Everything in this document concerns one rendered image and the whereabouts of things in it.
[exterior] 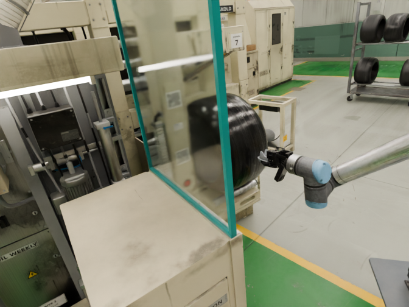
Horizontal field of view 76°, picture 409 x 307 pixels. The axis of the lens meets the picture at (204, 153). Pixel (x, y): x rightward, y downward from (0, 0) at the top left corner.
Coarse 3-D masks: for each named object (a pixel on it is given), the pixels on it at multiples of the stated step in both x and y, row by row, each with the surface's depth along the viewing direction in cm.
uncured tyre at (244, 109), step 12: (228, 96) 142; (228, 108) 133; (240, 108) 135; (252, 108) 138; (228, 120) 129; (240, 120) 131; (252, 120) 134; (240, 132) 129; (252, 132) 132; (264, 132) 137; (240, 144) 128; (252, 144) 132; (264, 144) 136; (240, 156) 129; (252, 156) 133; (240, 168) 132; (252, 168) 137; (240, 180) 138; (252, 180) 153
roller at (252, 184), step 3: (255, 180) 161; (246, 183) 158; (249, 183) 158; (252, 183) 159; (255, 183) 160; (240, 186) 156; (243, 186) 156; (246, 186) 157; (249, 186) 158; (252, 186) 159; (234, 189) 154; (237, 189) 154; (240, 189) 155; (243, 189) 156; (246, 189) 157; (234, 192) 152; (237, 192) 153; (240, 192) 155; (234, 195) 152; (237, 195) 154
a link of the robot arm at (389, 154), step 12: (384, 144) 100; (396, 144) 95; (408, 144) 92; (360, 156) 107; (372, 156) 102; (384, 156) 98; (396, 156) 95; (408, 156) 93; (336, 168) 115; (348, 168) 109; (360, 168) 106; (372, 168) 103; (384, 168) 102; (336, 180) 114; (348, 180) 112
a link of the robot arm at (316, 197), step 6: (306, 186) 110; (312, 186) 108; (318, 186) 107; (324, 186) 108; (330, 186) 114; (306, 192) 112; (312, 192) 109; (318, 192) 108; (324, 192) 109; (330, 192) 114; (306, 198) 113; (312, 198) 110; (318, 198) 109; (324, 198) 110; (306, 204) 115; (312, 204) 111; (318, 204) 110; (324, 204) 111
